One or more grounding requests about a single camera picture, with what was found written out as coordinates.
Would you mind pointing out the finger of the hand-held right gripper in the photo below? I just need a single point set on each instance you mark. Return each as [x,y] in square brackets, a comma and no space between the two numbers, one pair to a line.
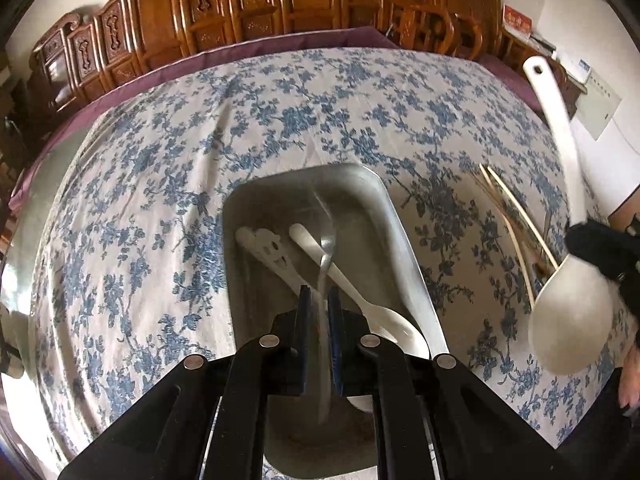
[631,310]
[600,245]

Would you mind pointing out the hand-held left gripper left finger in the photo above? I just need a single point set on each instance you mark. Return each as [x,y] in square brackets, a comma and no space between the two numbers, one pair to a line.
[303,322]

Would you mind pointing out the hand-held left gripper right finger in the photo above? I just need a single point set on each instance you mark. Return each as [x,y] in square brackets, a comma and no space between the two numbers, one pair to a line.
[334,337]

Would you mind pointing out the large white ladle spoon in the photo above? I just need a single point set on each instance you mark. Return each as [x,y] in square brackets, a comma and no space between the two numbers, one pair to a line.
[570,320]

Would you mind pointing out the white plastic spoon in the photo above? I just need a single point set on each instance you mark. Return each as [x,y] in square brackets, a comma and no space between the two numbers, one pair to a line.
[395,325]

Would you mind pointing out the metal tray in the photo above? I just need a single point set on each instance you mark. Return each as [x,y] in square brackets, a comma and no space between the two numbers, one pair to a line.
[360,210]

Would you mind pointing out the person's right hand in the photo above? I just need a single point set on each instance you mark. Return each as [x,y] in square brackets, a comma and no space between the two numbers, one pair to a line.
[631,387]

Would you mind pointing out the wooden chopstick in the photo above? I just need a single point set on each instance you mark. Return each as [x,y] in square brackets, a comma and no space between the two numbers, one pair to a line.
[522,210]
[520,255]
[510,210]

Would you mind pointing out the small white box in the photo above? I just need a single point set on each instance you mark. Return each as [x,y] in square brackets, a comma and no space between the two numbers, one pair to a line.
[582,70]

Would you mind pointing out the wooden side table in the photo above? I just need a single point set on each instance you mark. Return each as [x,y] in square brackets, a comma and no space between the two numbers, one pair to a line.
[555,67]

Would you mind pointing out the purple armchair cushion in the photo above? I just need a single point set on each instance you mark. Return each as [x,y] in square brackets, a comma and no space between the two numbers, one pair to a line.
[510,82]

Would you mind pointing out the blue floral tablecloth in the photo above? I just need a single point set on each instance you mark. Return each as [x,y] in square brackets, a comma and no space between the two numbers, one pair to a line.
[150,185]

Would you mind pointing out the carved wooden armchair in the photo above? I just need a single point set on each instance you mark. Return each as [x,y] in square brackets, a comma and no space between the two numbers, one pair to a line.
[440,15]

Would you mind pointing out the carved wooden sofa bench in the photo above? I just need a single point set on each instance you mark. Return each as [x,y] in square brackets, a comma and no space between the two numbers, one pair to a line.
[210,5]

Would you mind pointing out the white wall panel door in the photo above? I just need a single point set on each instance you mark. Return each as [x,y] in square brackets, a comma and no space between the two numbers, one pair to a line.
[600,102]

